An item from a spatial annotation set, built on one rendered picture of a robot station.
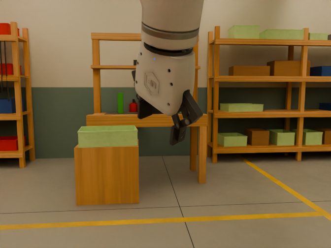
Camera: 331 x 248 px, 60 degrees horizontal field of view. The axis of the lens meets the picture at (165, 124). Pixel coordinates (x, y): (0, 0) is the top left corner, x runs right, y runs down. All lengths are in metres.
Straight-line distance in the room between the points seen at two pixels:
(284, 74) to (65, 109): 3.78
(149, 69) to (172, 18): 0.10
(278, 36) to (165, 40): 4.81
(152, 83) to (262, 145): 4.74
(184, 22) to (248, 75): 4.58
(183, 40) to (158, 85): 0.08
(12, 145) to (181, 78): 4.71
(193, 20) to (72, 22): 4.99
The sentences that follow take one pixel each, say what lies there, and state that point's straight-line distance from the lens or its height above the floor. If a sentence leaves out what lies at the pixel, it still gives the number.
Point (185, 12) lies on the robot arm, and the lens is 0.40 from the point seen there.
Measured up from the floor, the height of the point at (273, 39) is 2.02.
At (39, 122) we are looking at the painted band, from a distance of 5.44.
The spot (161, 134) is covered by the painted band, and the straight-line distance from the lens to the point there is 5.21.
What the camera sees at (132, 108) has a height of 0.89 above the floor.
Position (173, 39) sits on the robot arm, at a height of 1.28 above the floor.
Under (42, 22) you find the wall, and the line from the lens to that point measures 5.49.
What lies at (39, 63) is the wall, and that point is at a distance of 5.42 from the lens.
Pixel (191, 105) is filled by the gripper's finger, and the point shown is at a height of 1.19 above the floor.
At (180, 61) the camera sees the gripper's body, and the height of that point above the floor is 1.26.
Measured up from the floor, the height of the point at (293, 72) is 1.49.
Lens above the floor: 1.22
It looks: 7 degrees down
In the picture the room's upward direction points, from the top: straight up
